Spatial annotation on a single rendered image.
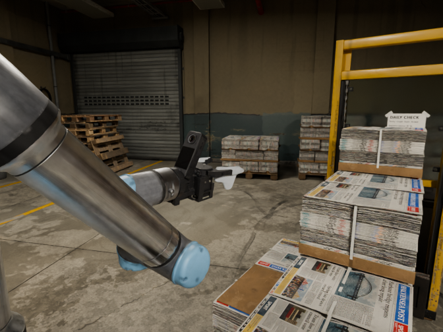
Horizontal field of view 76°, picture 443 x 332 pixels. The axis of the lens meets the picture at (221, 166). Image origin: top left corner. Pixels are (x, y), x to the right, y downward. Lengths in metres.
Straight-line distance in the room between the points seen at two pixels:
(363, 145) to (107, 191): 1.41
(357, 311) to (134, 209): 0.73
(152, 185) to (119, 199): 0.20
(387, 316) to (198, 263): 0.62
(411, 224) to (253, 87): 6.74
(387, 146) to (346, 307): 0.90
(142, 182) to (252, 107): 7.04
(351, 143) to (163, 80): 6.98
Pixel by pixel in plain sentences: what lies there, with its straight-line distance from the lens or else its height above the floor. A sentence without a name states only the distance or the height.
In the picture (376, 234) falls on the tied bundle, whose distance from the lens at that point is 1.10.
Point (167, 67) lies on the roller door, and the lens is 8.18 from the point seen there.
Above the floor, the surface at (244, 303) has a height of 0.60.
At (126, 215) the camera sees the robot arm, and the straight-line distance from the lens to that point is 0.40.
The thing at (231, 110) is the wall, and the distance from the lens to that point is 7.64.
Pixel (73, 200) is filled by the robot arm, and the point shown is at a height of 1.27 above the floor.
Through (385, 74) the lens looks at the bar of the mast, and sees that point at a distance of 2.18.
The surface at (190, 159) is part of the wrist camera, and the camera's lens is 0.65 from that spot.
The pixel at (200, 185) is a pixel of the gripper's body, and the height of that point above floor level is 1.20.
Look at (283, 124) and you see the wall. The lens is 7.50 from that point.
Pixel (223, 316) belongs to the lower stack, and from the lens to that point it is 1.31.
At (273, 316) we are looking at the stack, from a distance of 0.88.
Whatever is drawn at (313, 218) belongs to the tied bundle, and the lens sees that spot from 1.13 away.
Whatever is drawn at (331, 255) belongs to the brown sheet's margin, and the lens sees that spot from 1.16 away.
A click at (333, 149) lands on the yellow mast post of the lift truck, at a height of 1.11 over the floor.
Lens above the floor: 1.38
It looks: 11 degrees down
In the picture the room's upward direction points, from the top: straight up
